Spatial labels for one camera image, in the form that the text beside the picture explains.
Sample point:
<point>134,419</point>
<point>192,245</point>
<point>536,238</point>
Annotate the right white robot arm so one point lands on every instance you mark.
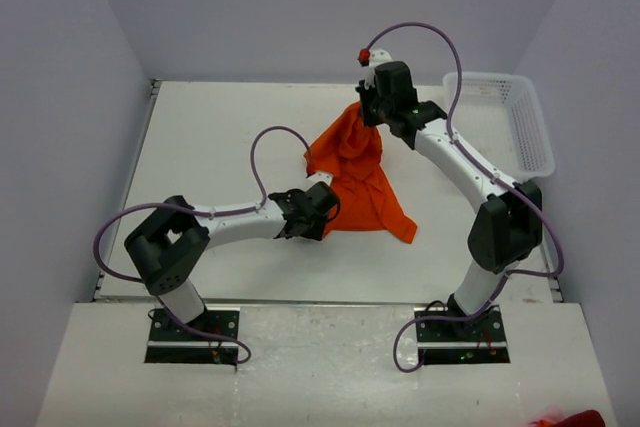
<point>505,230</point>

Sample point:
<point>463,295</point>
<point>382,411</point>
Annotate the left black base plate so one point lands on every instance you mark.
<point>170,344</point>

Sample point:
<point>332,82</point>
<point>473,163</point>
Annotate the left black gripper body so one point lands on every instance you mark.
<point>315,228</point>

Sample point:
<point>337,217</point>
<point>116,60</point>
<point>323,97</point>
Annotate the orange t shirt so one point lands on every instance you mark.
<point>351,153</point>

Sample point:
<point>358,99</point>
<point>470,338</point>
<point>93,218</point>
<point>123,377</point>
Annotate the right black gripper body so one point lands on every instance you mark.
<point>375,110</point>

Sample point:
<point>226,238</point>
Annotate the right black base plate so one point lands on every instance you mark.
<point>482,341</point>

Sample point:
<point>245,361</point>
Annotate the red cloth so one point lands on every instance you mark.
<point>588,418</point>

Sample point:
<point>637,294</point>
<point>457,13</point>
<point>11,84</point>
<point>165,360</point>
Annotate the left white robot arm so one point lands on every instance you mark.
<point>168,244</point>

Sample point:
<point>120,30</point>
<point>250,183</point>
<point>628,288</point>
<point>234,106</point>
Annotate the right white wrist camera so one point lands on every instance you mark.
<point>369,59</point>

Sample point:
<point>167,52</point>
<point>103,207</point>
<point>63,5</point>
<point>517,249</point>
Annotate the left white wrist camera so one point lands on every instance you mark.
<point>319,177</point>

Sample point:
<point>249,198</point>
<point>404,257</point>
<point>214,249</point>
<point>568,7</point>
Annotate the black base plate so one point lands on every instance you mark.
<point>482,341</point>
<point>170,344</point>

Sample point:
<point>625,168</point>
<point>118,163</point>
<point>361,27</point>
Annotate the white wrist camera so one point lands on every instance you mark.
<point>319,177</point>
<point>369,59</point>

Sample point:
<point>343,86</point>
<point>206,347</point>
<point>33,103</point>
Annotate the white plastic basket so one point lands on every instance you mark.
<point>501,117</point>

